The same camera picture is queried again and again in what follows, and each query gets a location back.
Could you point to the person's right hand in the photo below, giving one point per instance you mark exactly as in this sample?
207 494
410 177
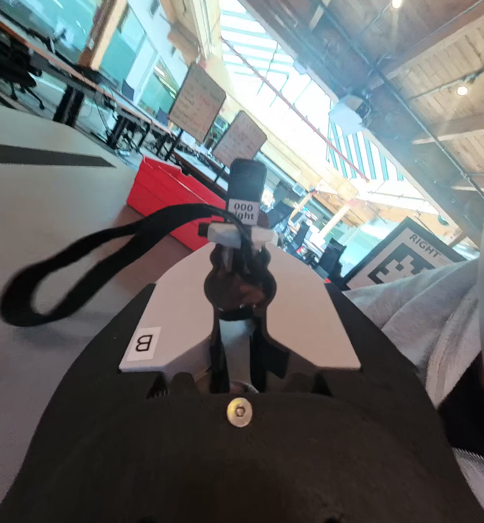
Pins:
242 290

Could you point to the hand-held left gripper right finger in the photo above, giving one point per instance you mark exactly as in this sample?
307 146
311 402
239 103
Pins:
307 318

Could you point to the whiteboard on stand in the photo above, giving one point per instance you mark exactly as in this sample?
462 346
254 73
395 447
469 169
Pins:
242 135
197 102

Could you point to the framed black white marker poster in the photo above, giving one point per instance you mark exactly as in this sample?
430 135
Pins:
393 261

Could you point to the red plastic bin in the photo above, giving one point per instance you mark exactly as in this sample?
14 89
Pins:
160 200

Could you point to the grey desk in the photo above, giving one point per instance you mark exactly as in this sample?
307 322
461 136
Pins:
41 224

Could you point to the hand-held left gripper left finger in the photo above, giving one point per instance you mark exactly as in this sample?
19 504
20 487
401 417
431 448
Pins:
172 318

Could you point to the white ceiling projector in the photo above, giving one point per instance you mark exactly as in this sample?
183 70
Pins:
346 116

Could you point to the long black tape strip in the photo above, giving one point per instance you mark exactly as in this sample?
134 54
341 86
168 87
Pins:
41 154

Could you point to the wooden office desk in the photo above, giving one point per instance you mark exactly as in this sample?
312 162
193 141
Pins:
72 106

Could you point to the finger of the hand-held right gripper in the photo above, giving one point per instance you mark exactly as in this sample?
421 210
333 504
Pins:
221 235
264 237

